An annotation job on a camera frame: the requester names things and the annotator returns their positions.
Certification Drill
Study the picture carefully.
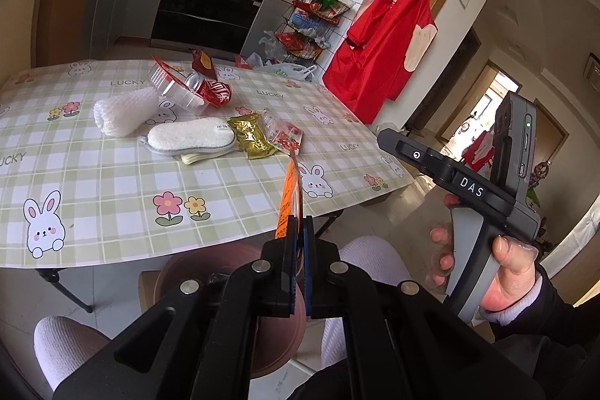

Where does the white plastic bag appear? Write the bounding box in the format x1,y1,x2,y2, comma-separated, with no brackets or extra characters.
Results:
253,63,317,82

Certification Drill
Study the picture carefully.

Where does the white sponge insole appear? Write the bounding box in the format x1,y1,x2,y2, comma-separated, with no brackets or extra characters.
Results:
137,117,236,156

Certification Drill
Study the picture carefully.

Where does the wire storage rack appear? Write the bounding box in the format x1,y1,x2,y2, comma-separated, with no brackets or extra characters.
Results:
274,0,354,66

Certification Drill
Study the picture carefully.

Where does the dark red snack packet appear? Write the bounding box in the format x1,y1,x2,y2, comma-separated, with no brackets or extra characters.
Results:
191,50,218,80

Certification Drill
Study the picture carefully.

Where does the red apron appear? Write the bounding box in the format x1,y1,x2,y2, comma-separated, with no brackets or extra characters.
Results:
323,0,437,125

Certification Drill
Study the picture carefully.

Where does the gold foil packet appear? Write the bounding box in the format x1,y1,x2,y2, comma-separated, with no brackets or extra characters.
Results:
227,113,278,160

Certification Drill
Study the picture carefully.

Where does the orange snack wrapper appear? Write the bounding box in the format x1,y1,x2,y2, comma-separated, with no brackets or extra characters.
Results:
274,151,303,238

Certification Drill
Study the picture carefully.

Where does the right hand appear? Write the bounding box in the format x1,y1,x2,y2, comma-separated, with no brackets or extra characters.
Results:
428,224,538,313

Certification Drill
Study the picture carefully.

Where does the clear red snack bag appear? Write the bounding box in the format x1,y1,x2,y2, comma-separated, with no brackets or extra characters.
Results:
260,109,304,154

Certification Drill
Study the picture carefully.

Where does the brown trash bin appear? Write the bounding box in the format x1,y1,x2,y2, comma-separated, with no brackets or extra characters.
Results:
148,241,306,379

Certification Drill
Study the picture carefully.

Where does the white bubble wrap roll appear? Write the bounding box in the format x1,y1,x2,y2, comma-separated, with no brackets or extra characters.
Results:
93,87,160,137

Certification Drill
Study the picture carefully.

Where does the crushed red soda can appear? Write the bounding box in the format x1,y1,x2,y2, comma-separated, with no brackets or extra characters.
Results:
185,73,232,106

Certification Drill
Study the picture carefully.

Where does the checked bunny tablecloth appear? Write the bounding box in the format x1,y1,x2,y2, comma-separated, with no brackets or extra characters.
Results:
1,60,412,269

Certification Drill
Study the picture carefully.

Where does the clear plastic tray red label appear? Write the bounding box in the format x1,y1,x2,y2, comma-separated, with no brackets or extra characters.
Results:
148,57,207,116

